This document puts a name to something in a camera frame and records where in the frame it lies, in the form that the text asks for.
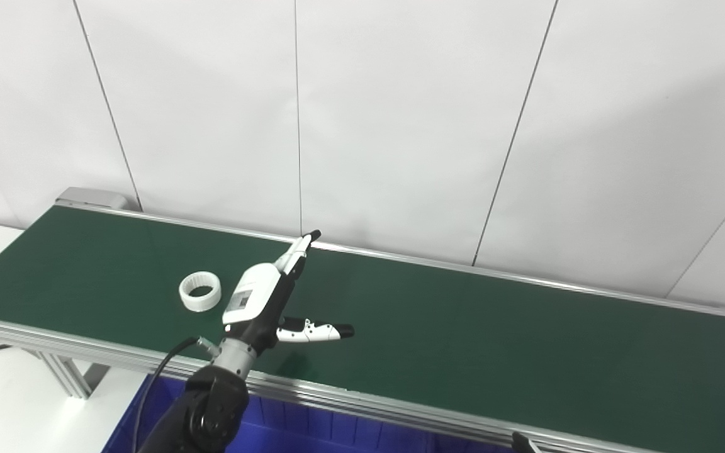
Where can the aluminium conveyor leg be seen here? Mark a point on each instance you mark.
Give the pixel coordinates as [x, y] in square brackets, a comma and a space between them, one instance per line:
[67, 374]

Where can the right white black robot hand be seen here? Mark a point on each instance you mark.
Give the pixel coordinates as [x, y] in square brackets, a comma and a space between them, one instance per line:
[524, 443]

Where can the green conveyor belt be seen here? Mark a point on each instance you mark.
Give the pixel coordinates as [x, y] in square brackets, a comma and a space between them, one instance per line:
[400, 412]
[463, 346]

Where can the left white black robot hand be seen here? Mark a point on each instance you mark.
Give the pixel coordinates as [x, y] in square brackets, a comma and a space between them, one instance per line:
[255, 289]

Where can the grey conveyor end housing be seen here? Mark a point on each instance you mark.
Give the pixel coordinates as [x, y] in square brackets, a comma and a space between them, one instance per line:
[92, 197]

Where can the blue bin with white rings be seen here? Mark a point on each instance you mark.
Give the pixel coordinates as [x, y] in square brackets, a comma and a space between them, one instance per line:
[312, 434]

